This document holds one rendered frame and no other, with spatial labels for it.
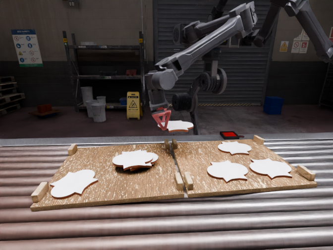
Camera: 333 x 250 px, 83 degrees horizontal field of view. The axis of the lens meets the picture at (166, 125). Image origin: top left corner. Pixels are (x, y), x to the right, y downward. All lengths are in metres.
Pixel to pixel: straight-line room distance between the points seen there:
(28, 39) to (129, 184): 5.94
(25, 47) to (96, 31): 1.91
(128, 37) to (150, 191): 5.08
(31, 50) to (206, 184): 6.03
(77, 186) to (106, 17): 5.21
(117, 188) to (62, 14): 5.60
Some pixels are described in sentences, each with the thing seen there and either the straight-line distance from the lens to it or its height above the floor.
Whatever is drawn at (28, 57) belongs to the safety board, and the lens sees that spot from 6.39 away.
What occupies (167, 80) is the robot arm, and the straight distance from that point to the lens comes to 0.61.
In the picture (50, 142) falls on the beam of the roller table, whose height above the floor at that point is 0.92.
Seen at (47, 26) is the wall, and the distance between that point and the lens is 6.14.
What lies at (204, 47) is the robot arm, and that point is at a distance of 0.77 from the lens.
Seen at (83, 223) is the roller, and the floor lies 0.92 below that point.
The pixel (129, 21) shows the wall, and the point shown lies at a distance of 5.53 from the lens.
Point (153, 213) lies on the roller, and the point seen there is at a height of 0.91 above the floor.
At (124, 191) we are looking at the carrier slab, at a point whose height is 0.94.
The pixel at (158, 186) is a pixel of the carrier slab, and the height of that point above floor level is 0.94.
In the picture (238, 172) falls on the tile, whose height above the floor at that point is 0.95.
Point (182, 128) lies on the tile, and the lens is 0.71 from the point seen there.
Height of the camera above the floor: 1.30
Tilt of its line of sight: 19 degrees down
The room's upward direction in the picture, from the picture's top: straight up
